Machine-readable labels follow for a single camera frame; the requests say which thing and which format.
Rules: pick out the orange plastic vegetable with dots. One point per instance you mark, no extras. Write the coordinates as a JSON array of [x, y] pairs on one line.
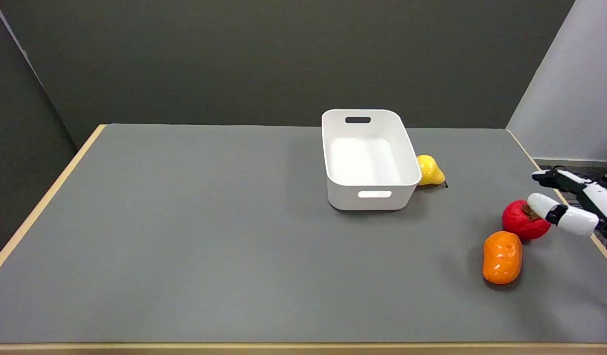
[[502, 257]]

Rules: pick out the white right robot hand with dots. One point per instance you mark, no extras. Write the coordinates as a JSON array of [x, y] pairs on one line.
[[574, 217]]

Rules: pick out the red tomato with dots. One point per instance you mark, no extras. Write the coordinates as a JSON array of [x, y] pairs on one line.
[[522, 220]]

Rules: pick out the white plastic bin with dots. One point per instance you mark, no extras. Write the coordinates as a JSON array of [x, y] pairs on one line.
[[368, 159]]

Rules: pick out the yellow pear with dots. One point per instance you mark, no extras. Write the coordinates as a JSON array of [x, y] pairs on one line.
[[429, 171]]

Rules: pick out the grey table mat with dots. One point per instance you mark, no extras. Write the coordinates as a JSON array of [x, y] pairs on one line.
[[264, 236]]

